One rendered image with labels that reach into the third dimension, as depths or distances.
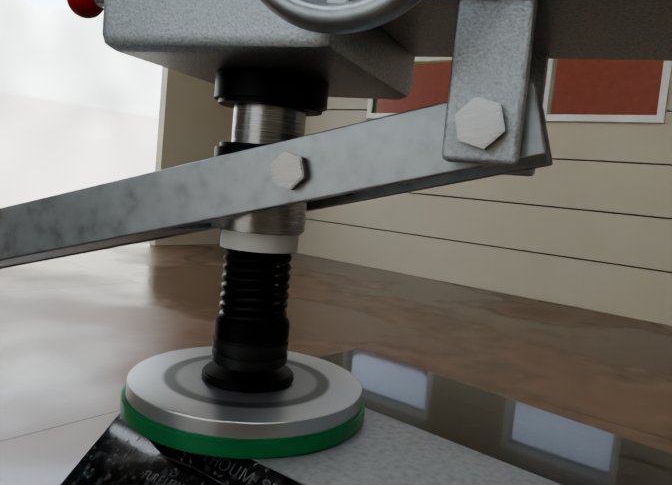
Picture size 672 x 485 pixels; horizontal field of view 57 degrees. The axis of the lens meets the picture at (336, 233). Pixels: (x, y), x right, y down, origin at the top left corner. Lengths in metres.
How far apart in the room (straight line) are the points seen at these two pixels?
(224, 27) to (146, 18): 0.07
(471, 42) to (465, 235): 6.86
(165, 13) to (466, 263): 6.86
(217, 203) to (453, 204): 6.87
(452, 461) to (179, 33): 0.39
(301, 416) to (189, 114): 8.18
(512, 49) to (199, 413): 0.35
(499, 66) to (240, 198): 0.22
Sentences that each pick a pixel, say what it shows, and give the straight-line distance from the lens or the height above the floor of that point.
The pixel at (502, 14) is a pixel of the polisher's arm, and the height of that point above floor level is 1.15.
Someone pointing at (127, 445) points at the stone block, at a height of 0.80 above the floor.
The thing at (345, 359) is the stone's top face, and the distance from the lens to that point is 0.78.
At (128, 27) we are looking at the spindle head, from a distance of 0.52.
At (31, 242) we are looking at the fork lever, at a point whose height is 0.95.
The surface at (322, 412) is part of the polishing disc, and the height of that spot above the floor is 0.85.
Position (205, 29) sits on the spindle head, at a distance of 0.48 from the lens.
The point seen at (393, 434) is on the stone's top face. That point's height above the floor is 0.82.
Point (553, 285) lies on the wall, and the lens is 6.91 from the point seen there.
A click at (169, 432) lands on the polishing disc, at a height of 0.84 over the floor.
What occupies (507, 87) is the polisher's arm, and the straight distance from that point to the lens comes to 0.42.
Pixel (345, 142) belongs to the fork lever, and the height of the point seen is 1.07.
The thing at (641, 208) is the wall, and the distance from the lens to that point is 6.66.
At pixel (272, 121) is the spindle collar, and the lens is 0.54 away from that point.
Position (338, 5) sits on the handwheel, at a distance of 0.38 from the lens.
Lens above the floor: 1.04
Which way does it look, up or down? 5 degrees down
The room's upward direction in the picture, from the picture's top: 5 degrees clockwise
